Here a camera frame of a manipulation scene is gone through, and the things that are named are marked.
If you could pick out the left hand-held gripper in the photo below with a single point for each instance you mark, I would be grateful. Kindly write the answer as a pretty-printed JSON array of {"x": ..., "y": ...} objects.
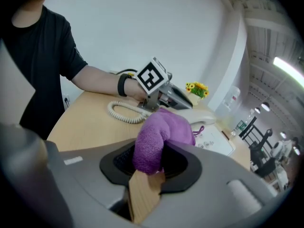
[{"x": 152, "y": 77}]

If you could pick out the wooden desk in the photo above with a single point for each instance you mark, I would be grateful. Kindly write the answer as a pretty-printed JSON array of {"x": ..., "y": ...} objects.
[{"x": 95, "y": 127}]

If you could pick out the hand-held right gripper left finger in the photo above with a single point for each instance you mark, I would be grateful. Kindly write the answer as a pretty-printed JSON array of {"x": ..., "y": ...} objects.
[{"x": 85, "y": 172}]

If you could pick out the green sign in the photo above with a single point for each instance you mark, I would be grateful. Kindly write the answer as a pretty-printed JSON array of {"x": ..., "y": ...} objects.
[{"x": 242, "y": 125}]

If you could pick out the purple cloth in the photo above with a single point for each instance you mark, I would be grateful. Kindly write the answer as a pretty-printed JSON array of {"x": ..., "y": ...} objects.
[{"x": 154, "y": 139}]

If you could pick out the clear water bottle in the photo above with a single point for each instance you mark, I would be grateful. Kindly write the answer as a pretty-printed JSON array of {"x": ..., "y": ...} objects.
[{"x": 231, "y": 98}]

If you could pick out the yellow flowers in pot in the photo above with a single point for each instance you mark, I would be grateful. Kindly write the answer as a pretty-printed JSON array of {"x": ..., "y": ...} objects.
[{"x": 198, "y": 90}]

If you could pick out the long ceiling light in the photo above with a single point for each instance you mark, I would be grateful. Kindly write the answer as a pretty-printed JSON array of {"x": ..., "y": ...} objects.
[{"x": 288, "y": 71}]

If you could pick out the black t-shirt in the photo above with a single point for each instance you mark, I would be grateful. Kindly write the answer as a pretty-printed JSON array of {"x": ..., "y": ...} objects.
[{"x": 42, "y": 63}]

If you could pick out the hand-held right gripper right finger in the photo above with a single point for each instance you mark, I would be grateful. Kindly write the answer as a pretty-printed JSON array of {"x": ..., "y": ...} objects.
[{"x": 204, "y": 198}]

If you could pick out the person's left hand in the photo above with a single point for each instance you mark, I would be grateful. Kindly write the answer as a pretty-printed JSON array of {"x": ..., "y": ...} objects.
[{"x": 134, "y": 89}]

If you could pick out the black pendant lamp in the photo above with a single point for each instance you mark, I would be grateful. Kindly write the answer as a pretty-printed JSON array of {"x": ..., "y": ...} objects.
[
  {"x": 265, "y": 106},
  {"x": 257, "y": 110}
]

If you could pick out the black metal rack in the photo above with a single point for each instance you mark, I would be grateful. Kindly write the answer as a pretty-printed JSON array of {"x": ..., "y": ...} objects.
[{"x": 255, "y": 136}]

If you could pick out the white wall socket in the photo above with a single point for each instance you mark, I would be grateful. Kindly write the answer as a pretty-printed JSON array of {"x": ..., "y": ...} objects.
[{"x": 66, "y": 101}]

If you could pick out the black wristband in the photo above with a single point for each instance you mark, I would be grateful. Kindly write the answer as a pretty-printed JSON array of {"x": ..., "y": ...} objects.
[{"x": 121, "y": 85}]

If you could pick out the person's left forearm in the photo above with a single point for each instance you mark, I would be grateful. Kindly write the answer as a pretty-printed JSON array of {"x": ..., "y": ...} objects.
[{"x": 95, "y": 79}]

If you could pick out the white desk phone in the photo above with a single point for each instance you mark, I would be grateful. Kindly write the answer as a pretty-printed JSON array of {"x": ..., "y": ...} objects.
[{"x": 209, "y": 136}]

